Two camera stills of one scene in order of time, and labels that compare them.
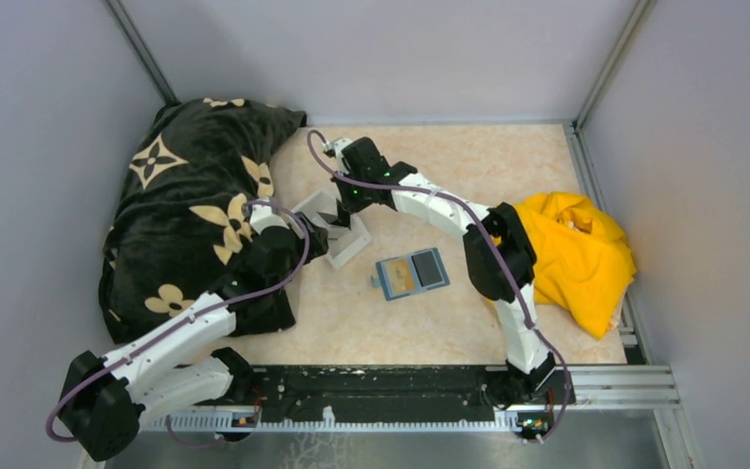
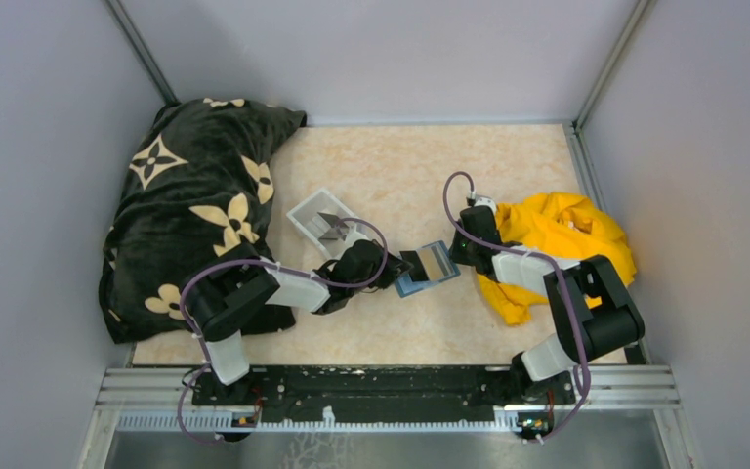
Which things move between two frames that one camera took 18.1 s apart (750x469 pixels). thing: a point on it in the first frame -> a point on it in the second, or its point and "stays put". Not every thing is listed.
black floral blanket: x=181 y=232 stays put
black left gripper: x=317 y=239 -> x=394 y=268
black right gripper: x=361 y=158 -> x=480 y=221
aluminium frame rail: x=587 y=387 stays put
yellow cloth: x=582 y=259 stays put
